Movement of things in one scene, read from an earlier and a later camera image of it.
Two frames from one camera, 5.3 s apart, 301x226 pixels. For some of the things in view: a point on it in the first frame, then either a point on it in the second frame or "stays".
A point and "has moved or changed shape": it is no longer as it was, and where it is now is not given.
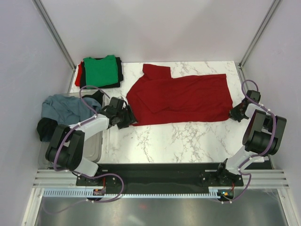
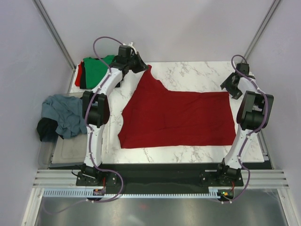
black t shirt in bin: (45, 125) stays
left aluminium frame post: (42, 11) stays
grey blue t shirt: (68, 109) stays
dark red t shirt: (156, 98) has moved or changed shape
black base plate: (138, 178) stays
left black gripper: (130, 118) to (141, 65)
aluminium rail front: (66, 178) stays
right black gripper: (233, 115) to (236, 94)
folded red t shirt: (77, 80) stays
